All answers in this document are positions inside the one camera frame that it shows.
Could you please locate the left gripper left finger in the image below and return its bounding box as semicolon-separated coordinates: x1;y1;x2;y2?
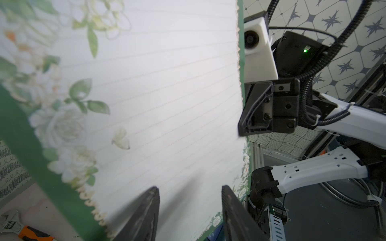
114;186;160;241

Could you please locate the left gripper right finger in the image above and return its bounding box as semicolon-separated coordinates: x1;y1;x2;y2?
221;185;268;241

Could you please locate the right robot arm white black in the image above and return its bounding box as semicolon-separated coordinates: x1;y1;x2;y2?
238;1;386;212

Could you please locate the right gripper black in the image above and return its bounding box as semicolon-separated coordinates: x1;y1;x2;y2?
238;78;300;137

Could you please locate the white slotted cable duct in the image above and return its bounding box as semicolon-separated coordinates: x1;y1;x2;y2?
268;211;286;241

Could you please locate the green bordered scalloped stationery paper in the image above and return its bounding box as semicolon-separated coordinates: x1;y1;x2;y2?
1;1;250;241

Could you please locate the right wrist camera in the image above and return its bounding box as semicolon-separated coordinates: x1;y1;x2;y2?
244;11;278;83

